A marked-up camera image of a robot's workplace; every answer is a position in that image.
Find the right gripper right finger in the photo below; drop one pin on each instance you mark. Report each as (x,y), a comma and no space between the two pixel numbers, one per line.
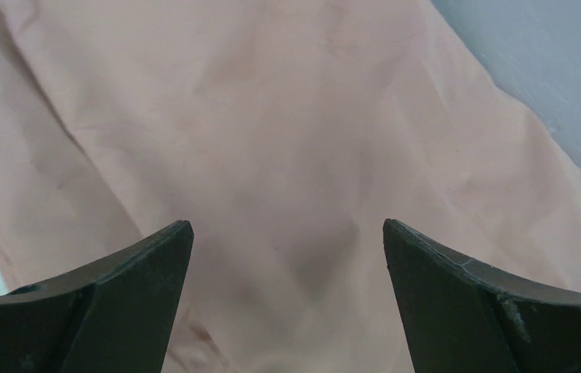
(462,315)

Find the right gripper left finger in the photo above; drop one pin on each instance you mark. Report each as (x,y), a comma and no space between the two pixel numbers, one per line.
(114,314)

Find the pink cloth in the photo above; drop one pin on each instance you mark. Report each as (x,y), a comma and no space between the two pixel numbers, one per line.
(286,132)

